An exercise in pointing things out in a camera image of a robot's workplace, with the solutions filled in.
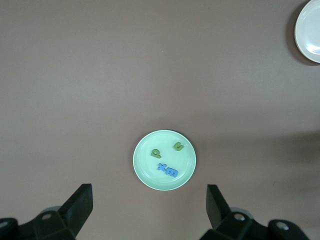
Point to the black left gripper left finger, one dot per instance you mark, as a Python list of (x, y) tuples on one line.
[(75, 215)]

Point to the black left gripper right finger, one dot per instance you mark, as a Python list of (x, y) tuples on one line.
[(216, 212)]

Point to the blue foam letter m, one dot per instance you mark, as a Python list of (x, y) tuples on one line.
[(172, 172)]

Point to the blue foam letter t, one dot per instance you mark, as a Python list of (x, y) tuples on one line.
[(162, 166)]

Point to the green foam letter n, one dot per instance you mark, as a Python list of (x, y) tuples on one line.
[(178, 147)]

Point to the green foam letter p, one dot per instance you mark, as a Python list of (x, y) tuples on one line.
[(155, 152)]

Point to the green plate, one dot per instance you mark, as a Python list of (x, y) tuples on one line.
[(165, 180)]

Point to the beige plate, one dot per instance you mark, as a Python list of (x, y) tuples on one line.
[(308, 32)]

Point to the brown table cover mat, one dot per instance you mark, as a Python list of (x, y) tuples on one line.
[(100, 75)]

